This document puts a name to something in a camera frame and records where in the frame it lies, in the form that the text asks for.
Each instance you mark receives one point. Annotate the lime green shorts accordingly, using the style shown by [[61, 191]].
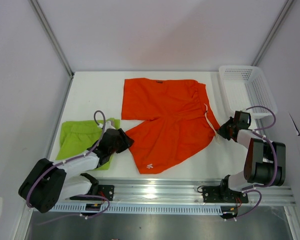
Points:
[[76, 136]]

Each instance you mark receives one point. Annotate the aluminium mounting rail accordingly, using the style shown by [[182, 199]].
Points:
[[156, 191]]

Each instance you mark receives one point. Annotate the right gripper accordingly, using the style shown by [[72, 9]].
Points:
[[221, 130]]

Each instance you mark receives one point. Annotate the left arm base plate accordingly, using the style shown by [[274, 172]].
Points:
[[102, 190]]

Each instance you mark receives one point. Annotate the white plastic basket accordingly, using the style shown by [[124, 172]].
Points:
[[244, 86]]

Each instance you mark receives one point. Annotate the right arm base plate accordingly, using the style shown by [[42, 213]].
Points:
[[218, 194]]

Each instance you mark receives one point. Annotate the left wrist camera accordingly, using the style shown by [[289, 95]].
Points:
[[111, 124]]

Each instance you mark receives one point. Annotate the slotted cable duct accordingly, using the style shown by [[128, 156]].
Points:
[[122, 208]]

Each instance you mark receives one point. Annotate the orange shorts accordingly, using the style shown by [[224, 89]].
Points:
[[176, 119]]

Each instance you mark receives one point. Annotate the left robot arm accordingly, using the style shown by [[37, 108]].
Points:
[[48, 181]]

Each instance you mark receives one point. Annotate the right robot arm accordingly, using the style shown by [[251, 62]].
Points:
[[265, 162]]

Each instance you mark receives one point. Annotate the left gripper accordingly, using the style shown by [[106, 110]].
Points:
[[126, 141]]

